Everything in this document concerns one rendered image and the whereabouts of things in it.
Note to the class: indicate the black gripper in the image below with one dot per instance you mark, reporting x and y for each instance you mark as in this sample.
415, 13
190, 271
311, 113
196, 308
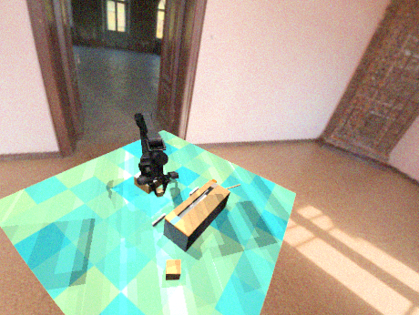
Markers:
157, 173

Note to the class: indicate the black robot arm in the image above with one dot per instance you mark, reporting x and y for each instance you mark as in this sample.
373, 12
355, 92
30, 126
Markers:
152, 144

